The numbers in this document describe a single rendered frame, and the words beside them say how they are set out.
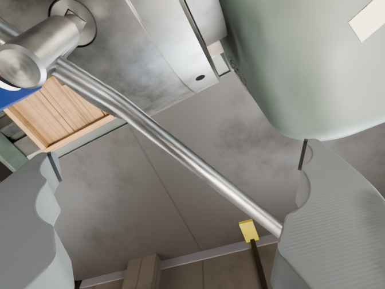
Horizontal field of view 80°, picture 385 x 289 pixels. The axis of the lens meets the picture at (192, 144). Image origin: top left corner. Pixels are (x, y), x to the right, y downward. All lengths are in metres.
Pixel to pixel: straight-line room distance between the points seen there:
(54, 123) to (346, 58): 0.64
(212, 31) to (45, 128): 0.54
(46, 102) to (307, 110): 0.60
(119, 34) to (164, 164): 1.58
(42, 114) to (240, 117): 1.19
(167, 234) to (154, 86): 2.10
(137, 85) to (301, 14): 0.15
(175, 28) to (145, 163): 1.60
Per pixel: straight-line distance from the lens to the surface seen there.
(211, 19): 0.27
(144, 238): 2.38
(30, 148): 0.81
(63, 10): 0.22
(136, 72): 0.23
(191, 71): 0.24
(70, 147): 1.17
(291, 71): 0.21
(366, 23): 0.21
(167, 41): 0.21
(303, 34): 0.20
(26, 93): 0.62
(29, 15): 0.23
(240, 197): 0.18
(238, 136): 1.65
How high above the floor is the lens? 1.43
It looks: 60 degrees down
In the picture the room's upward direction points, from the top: 180 degrees counter-clockwise
